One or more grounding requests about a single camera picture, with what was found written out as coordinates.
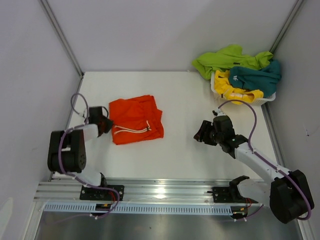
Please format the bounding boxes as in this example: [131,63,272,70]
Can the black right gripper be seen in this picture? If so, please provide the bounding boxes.
[193,120,223,146]

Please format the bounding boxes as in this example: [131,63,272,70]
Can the orange shorts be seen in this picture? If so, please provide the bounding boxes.
[109,95,165,145]

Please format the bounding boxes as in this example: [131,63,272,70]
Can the yellow shorts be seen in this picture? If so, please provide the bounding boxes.
[211,70,264,104]

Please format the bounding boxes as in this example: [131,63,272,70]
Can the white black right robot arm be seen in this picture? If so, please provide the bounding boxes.
[193,115,315,224]

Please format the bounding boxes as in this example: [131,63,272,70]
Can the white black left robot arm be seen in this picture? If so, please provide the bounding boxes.
[47,106,114,200]

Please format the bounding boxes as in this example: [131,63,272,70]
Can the lime green shorts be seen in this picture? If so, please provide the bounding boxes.
[191,44,274,80]

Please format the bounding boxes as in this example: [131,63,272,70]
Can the teal shorts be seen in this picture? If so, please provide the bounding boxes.
[228,60,282,98]

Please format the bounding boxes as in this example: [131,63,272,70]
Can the white plastic laundry basket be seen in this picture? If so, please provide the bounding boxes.
[210,76,276,106]

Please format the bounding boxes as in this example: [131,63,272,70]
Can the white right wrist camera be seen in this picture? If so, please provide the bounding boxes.
[212,108,226,118]

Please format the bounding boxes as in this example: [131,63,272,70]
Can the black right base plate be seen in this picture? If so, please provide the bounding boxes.
[212,186,257,204]

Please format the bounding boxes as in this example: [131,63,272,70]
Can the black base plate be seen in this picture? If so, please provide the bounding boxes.
[79,185,125,201]
[212,186,257,204]

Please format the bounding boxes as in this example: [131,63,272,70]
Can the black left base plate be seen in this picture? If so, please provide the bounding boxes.
[79,185,125,201]

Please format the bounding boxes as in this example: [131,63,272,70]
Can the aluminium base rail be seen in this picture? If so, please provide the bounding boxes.
[33,176,229,205]

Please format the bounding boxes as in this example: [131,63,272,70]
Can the white slotted cable duct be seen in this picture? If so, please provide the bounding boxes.
[43,204,233,215]

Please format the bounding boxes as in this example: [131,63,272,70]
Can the left aluminium frame post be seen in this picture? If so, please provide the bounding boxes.
[38,0,84,78]

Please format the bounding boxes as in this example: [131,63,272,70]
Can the aluminium frame post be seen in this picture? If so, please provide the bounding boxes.
[38,0,84,78]
[269,0,307,54]

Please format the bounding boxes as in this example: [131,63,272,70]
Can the right aluminium frame post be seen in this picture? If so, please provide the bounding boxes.
[269,0,307,54]

